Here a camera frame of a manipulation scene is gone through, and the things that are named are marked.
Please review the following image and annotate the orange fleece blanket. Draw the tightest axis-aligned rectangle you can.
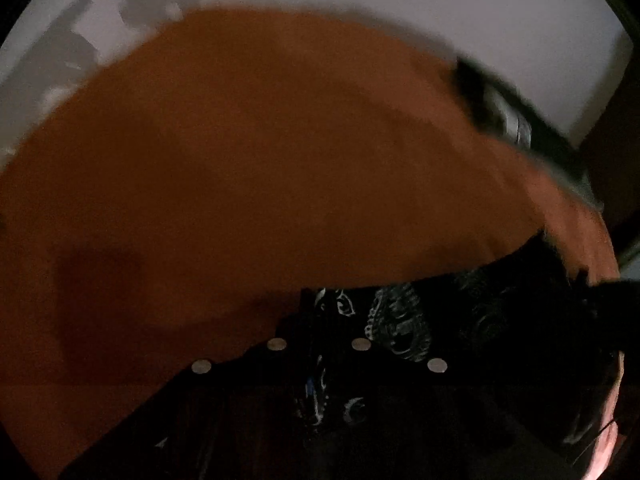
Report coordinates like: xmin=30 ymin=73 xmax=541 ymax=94
xmin=0 ymin=5 xmax=621 ymax=480

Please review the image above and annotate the black patterned garment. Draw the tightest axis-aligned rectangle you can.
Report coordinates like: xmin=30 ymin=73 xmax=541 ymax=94
xmin=240 ymin=230 xmax=626 ymax=480

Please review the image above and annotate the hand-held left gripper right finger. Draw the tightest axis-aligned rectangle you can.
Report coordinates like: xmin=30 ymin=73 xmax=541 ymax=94
xmin=339 ymin=336 xmax=551 ymax=480

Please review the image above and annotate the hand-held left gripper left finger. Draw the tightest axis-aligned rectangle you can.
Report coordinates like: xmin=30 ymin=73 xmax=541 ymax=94
xmin=60 ymin=309 xmax=322 ymax=480

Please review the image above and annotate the dark wooden door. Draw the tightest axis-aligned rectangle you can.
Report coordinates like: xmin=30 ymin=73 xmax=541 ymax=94
xmin=575 ymin=35 xmax=640 ymax=261

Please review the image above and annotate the person's right forearm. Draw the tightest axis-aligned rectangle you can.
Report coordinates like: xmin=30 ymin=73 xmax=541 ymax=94
xmin=585 ymin=410 xmax=623 ymax=480

